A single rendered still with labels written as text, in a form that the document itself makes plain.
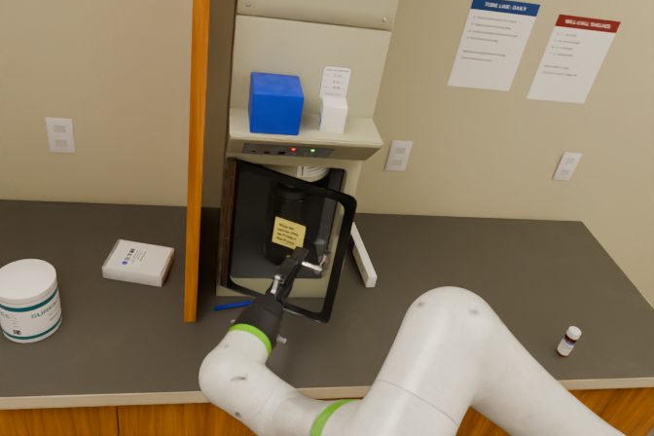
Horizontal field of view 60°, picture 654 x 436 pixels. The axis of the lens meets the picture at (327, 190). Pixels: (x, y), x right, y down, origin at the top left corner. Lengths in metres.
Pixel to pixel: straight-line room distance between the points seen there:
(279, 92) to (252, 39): 0.13
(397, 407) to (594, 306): 1.35
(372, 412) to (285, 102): 0.65
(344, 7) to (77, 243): 1.03
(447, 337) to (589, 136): 1.54
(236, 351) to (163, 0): 0.95
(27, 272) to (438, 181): 1.29
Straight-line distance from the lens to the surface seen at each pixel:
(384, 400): 0.68
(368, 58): 1.23
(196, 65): 1.11
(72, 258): 1.72
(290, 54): 1.20
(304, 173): 1.37
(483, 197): 2.12
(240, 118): 1.20
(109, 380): 1.43
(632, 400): 1.97
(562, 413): 0.84
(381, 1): 1.20
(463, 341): 0.70
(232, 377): 1.04
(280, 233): 1.34
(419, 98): 1.81
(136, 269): 1.61
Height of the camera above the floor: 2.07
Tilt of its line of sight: 34 degrees down
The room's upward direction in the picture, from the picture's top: 11 degrees clockwise
